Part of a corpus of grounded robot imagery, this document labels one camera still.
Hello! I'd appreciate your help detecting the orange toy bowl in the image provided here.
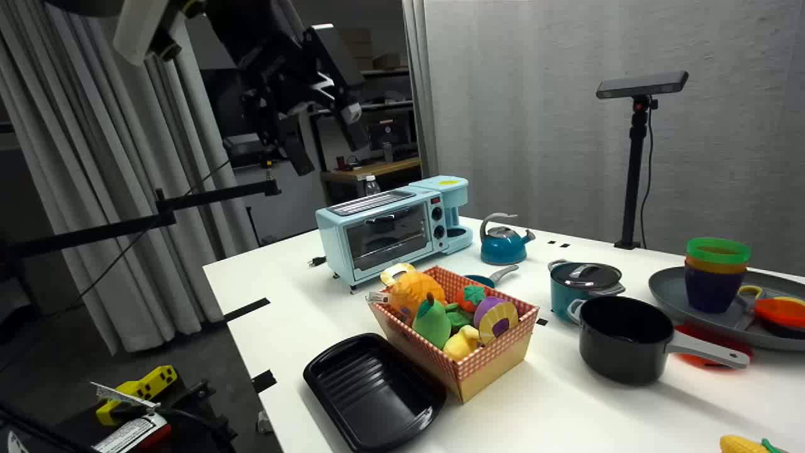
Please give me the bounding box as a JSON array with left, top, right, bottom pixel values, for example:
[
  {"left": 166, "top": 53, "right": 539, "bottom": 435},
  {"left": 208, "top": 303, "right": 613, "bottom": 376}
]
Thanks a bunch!
[{"left": 749, "top": 294, "right": 805, "bottom": 334}]

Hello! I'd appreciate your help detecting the orange red toy fruit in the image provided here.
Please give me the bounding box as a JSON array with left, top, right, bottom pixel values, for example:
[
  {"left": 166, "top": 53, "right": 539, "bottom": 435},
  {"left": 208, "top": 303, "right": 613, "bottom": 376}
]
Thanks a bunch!
[{"left": 456, "top": 282, "right": 491, "bottom": 318}]

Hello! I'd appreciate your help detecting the orange plastic cup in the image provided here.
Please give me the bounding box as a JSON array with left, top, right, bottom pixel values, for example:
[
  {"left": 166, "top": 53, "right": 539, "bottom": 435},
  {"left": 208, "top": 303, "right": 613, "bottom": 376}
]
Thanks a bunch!
[{"left": 681, "top": 254, "right": 749, "bottom": 279}]

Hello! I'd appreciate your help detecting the cardboard box on shelf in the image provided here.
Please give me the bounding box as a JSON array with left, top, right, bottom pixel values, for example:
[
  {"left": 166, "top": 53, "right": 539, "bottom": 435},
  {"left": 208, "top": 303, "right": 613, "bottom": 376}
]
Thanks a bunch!
[{"left": 335, "top": 29, "right": 377, "bottom": 73}]

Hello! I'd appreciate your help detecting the black table edge clamp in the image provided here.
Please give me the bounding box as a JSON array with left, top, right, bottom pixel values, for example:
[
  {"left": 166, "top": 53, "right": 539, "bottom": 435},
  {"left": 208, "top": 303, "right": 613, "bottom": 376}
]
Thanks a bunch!
[
  {"left": 218, "top": 294, "right": 275, "bottom": 329},
  {"left": 250, "top": 368, "right": 279, "bottom": 396}
]

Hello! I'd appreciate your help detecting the glass pot lid dark rim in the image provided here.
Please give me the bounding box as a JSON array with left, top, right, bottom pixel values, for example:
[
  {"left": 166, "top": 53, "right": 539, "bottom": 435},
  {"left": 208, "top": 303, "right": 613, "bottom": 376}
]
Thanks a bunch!
[{"left": 550, "top": 259, "right": 626, "bottom": 298}]

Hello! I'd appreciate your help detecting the grey round plate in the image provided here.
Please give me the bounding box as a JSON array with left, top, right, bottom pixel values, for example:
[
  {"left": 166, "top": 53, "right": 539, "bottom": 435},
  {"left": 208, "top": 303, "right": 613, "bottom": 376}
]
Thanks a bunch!
[{"left": 647, "top": 265, "right": 805, "bottom": 356}]

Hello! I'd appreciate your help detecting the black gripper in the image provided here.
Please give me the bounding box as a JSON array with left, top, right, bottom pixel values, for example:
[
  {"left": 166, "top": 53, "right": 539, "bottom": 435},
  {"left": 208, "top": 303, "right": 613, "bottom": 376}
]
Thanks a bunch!
[{"left": 238, "top": 24, "right": 373, "bottom": 180}]

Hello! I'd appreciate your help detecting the white pleated curtain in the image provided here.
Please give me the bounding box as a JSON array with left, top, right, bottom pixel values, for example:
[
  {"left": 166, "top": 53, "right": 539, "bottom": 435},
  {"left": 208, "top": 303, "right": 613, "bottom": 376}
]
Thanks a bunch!
[{"left": 0, "top": 0, "right": 264, "bottom": 357}]

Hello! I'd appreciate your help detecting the grey backdrop curtain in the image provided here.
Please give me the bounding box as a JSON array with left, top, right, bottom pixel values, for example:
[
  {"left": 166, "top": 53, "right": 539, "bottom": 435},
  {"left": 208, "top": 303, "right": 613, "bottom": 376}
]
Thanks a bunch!
[{"left": 399, "top": 0, "right": 805, "bottom": 279}]

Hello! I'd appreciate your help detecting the black cup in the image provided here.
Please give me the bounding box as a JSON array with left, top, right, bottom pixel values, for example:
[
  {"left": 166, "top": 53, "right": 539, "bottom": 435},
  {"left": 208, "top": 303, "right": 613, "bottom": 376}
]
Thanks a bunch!
[{"left": 577, "top": 294, "right": 755, "bottom": 391}]

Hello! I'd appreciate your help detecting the white sink basin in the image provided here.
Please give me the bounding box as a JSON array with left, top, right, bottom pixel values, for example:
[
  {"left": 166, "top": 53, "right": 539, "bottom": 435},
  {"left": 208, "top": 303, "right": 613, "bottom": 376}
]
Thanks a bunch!
[{"left": 315, "top": 173, "right": 477, "bottom": 293}]

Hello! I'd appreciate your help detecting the dark shelving unit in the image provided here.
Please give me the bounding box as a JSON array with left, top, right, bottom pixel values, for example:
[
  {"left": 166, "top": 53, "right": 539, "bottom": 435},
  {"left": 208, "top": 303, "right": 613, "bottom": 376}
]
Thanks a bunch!
[{"left": 304, "top": 66, "right": 423, "bottom": 173}]

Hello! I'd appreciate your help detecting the red checkered cardboard basket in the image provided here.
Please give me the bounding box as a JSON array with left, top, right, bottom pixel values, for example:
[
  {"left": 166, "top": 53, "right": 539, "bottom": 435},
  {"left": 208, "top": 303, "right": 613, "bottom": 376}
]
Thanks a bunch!
[{"left": 367, "top": 261, "right": 540, "bottom": 406}]

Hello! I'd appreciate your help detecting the teal blue toy pot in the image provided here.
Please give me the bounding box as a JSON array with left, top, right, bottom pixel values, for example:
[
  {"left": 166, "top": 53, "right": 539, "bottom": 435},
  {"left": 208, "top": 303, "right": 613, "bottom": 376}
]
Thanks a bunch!
[{"left": 549, "top": 259, "right": 628, "bottom": 327}]

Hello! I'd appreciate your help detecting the yellow green toy corn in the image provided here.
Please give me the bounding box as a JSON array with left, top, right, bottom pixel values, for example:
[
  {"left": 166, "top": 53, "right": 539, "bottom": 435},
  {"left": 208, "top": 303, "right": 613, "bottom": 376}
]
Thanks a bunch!
[{"left": 718, "top": 434, "right": 788, "bottom": 453}]

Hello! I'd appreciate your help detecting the green plastic cup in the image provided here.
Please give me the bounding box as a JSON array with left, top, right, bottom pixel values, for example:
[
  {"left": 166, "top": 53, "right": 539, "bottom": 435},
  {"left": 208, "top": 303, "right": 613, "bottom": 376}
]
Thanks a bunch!
[{"left": 681, "top": 234, "right": 755, "bottom": 270}]

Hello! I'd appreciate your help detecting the red flat toy piece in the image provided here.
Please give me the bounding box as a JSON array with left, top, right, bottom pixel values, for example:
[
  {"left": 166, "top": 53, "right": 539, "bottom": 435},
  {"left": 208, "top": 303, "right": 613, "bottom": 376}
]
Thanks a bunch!
[{"left": 671, "top": 321, "right": 755, "bottom": 373}]

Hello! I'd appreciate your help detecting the purple toy eggplant slice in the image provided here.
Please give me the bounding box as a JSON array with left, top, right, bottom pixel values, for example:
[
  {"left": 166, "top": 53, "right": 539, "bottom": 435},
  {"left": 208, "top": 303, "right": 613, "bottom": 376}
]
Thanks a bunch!
[{"left": 471, "top": 293, "right": 524, "bottom": 351}]

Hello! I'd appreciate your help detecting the teal toy frying pan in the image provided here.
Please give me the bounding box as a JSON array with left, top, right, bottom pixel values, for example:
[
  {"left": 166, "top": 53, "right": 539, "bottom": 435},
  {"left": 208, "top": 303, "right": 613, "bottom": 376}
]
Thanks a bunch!
[{"left": 464, "top": 265, "right": 524, "bottom": 293}]

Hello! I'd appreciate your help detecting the wooden desk top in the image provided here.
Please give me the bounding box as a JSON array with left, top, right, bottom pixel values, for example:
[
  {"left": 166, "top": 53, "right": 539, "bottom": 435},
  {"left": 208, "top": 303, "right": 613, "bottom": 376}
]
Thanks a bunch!
[{"left": 319, "top": 156, "right": 425, "bottom": 205}]

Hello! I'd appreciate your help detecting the teal toy kettle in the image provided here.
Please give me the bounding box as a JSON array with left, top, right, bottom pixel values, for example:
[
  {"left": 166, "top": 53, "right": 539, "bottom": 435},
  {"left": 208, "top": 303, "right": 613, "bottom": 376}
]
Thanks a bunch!
[{"left": 477, "top": 212, "right": 539, "bottom": 270}]

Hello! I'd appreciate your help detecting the black ridged grill tray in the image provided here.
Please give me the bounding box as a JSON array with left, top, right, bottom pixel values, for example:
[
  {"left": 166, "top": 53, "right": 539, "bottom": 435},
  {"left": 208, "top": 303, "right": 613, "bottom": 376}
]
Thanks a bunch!
[{"left": 301, "top": 333, "right": 450, "bottom": 453}]

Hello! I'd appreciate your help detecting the yellow black hand tool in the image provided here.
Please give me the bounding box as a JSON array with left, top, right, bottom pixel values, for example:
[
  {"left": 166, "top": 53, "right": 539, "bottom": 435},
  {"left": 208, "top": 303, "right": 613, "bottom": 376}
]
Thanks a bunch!
[{"left": 91, "top": 362, "right": 181, "bottom": 430}]

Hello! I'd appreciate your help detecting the black camera tripod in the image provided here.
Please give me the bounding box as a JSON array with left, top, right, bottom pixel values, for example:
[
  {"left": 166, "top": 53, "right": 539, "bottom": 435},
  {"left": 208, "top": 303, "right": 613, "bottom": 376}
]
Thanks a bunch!
[{"left": 613, "top": 94, "right": 662, "bottom": 251}]

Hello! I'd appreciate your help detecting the red white box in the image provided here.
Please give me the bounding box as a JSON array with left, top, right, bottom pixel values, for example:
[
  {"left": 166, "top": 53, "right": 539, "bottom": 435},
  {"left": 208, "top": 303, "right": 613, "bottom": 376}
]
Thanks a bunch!
[{"left": 88, "top": 414, "right": 176, "bottom": 453}]

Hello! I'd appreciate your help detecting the orange plush toy fruit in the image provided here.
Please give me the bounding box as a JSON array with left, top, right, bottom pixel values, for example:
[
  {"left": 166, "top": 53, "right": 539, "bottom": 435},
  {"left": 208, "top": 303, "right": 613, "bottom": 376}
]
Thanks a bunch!
[{"left": 386, "top": 266, "right": 450, "bottom": 327}]

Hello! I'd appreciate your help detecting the yellow toy lemon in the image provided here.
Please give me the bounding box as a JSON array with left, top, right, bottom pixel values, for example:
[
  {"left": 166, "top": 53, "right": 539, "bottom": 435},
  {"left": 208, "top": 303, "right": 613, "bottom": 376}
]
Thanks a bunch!
[{"left": 440, "top": 322, "right": 483, "bottom": 365}]

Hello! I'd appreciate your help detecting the black stereo camera bar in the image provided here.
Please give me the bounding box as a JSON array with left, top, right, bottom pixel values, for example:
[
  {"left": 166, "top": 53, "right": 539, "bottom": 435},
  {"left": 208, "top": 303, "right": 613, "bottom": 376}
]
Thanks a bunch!
[{"left": 594, "top": 69, "right": 693, "bottom": 103}]

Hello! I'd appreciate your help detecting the black boom pole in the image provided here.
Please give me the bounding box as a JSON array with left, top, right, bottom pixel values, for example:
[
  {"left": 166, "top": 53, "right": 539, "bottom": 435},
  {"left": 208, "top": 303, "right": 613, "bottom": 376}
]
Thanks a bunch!
[{"left": 0, "top": 180, "right": 284, "bottom": 265}]

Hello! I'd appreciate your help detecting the green toy pear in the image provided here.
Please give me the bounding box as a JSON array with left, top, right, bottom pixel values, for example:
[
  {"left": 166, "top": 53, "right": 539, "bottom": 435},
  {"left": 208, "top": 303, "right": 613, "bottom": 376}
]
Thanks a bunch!
[{"left": 411, "top": 294, "right": 456, "bottom": 352}]

